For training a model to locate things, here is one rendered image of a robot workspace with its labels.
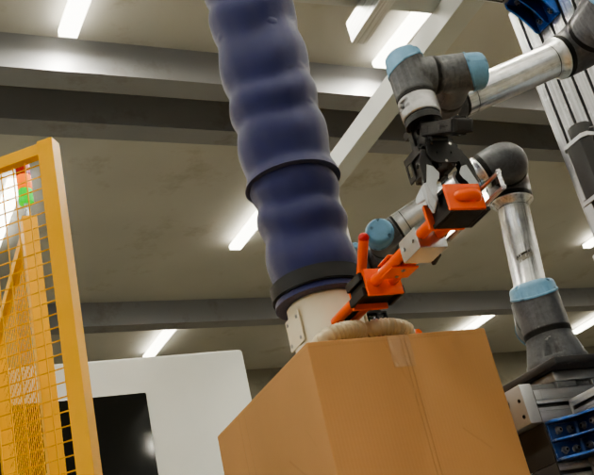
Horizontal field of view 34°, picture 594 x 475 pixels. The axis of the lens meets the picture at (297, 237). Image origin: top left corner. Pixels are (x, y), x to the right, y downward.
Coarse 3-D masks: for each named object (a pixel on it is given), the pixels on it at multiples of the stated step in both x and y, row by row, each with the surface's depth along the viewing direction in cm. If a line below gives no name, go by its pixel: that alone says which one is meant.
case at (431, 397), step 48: (384, 336) 186; (432, 336) 190; (480, 336) 194; (288, 384) 188; (336, 384) 178; (384, 384) 181; (432, 384) 185; (480, 384) 189; (240, 432) 213; (288, 432) 189; (336, 432) 173; (384, 432) 177; (432, 432) 180; (480, 432) 184
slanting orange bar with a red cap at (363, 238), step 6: (360, 234) 203; (366, 234) 203; (360, 240) 203; (366, 240) 203; (360, 246) 203; (366, 246) 203; (360, 252) 203; (366, 252) 203; (360, 258) 203; (366, 258) 203; (360, 264) 203; (366, 264) 204; (360, 270) 204
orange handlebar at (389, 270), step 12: (456, 192) 166; (468, 192) 166; (480, 192) 167; (420, 228) 177; (396, 252) 185; (384, 264) 190; (396, 264) 187; (408, 264) 189; (372, 276) 194; (384, 276) 190; (396, 276) 191; (348, 312) 206; (360, 312) 208
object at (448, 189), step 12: (444, 192) 166; (444, 204) 169; (456, 204) 166; (468, 204) 167; (480, 204) 168; (432, 216) 172; (444, 216) 168; (456, 216) 168; (468, 216) 169; (432, 228) 171; (444, 228) 172; (456, 228) 173
